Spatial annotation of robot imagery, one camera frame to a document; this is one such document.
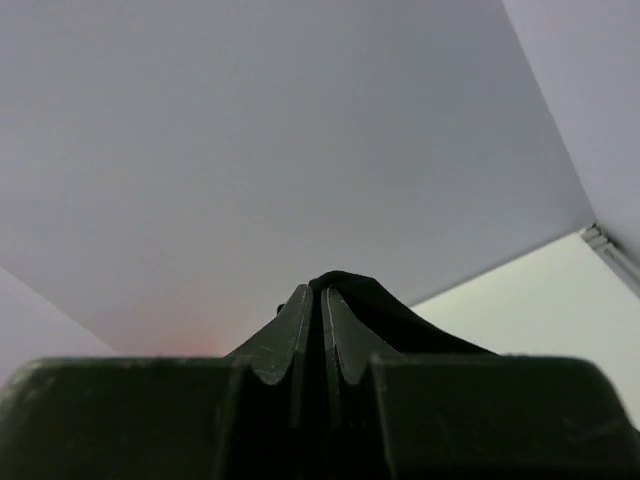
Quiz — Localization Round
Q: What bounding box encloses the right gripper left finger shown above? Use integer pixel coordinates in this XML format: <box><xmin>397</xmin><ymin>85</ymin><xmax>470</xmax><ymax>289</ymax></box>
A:
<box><xmin>224</xmin><ymin>284</ymin><xmax>313</xmax><ymax>430</ymax></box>

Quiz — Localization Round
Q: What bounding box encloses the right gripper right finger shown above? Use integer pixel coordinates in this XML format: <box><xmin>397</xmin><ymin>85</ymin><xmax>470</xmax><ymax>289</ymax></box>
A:
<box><xmin>322</xmin><ymin>287</ymin><xmax>388</xmax><ymax>425</ymax></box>

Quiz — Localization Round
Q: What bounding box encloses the black t-shirt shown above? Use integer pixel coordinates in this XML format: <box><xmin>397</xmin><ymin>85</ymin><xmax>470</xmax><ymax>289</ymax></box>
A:
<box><xmin>309</xmin><ymin>271</ymin><xmax>494</xmax><ymax>355</ymax></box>

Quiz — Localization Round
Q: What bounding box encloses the right side aluminium rail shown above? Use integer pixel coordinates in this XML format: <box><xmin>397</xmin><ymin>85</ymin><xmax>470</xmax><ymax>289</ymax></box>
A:
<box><xmin>579</xmin><ymin>224</ymin><xmax>639</xmax><ymax>290</ymax></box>

